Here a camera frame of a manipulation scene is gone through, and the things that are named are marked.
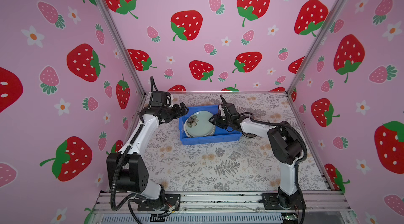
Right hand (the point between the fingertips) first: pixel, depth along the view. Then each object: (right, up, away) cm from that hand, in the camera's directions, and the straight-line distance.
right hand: (208, 120), depth 95 cm
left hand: (-15, +6, -10) cm, 19 cm away
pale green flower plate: (-7, -3, +4) cm, 9 cm away
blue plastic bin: (+7, -8, -5) cm, 12 cm away
